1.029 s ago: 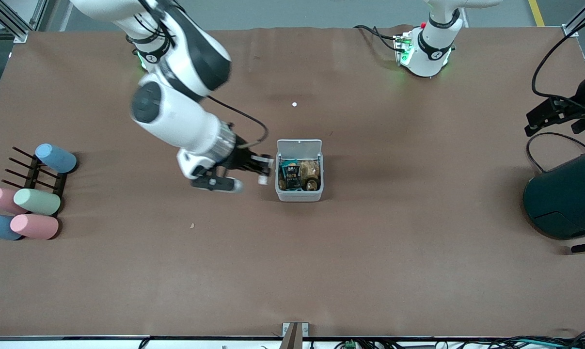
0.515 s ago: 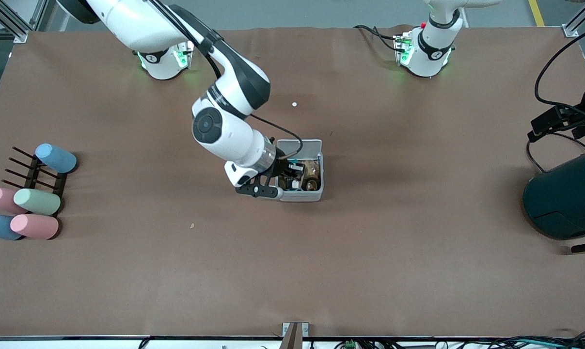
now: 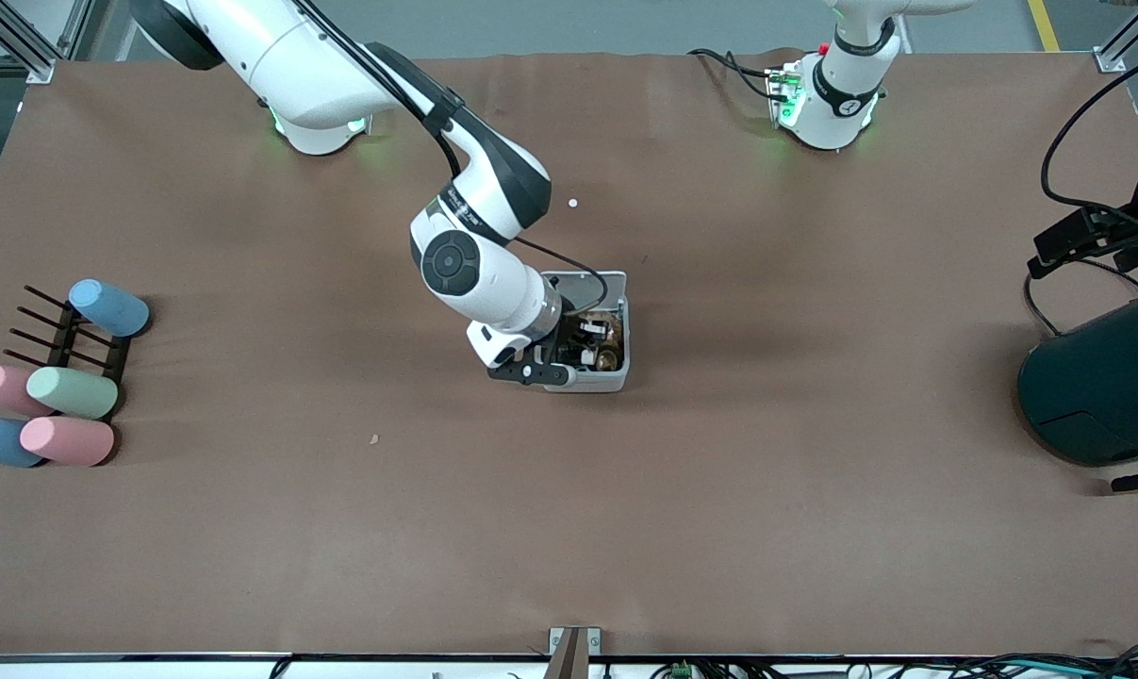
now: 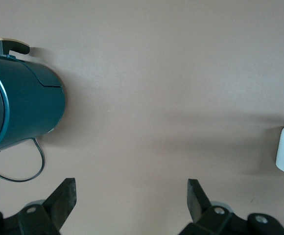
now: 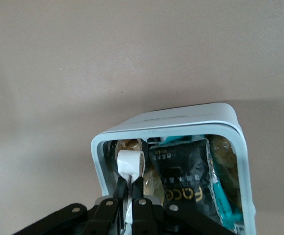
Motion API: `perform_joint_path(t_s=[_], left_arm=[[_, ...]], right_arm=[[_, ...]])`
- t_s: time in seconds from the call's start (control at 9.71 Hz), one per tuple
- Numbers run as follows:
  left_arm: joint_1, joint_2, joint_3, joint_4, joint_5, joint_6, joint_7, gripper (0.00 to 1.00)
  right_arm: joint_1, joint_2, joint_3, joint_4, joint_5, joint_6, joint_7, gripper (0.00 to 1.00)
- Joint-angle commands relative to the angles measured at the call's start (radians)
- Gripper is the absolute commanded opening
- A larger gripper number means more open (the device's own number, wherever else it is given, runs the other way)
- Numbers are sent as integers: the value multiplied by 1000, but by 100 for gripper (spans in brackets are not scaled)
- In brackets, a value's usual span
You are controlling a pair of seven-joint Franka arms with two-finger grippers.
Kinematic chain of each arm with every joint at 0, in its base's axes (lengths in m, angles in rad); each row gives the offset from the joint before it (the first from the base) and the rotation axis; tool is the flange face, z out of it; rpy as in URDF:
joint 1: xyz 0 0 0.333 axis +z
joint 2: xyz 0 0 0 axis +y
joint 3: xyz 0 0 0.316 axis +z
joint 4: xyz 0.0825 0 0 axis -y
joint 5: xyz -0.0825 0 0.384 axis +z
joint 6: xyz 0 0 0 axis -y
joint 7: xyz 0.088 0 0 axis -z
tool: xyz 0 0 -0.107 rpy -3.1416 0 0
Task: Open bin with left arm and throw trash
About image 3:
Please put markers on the green cup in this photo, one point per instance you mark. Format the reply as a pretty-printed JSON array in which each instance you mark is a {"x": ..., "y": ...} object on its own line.
[{"x": 74, "y": 393}]

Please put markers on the small grey bin lid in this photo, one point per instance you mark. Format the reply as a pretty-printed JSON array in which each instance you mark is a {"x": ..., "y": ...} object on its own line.
[{"x": 587, "y": 283}]

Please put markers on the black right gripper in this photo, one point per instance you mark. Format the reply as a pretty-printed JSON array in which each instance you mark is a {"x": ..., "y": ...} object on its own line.
[{"x": 569, "y": 337}]

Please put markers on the brown snack packet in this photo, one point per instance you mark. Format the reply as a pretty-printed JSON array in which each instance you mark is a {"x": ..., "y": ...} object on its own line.
[{"x": 611, "y": 356}]

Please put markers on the aluminium frame profile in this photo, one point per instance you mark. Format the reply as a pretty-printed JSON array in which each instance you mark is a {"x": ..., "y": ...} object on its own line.
[
  {"x": 1129, "y": 38},
  {"x": 22, "y": 42}
]

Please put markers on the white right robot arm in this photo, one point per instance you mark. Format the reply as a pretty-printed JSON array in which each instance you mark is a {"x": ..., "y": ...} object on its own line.
[{"x": 295, "y": 57}]

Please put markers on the green terminal connector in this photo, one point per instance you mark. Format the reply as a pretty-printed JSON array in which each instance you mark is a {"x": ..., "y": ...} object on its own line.
[{"x": 682, "y": 670}]

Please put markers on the black cup rack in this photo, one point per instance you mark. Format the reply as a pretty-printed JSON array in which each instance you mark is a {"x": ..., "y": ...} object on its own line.
[{"x": 64, "y": 335}]

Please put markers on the small grey desktop bin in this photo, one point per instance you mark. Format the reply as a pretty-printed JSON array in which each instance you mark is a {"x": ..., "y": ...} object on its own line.
[{"x": 592, "y": 382}]

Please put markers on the metal table edge bracket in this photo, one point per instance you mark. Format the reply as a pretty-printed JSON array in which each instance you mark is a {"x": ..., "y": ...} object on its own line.
[{"x": 573, "y": 646}]

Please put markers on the large dark teal bin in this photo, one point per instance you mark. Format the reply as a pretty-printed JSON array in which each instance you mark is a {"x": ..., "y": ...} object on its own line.
[{"x": 1096, "y": 387}]

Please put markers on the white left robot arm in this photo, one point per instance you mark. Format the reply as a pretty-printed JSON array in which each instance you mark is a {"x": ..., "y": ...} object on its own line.
[{"x": 842, "y": 75}]

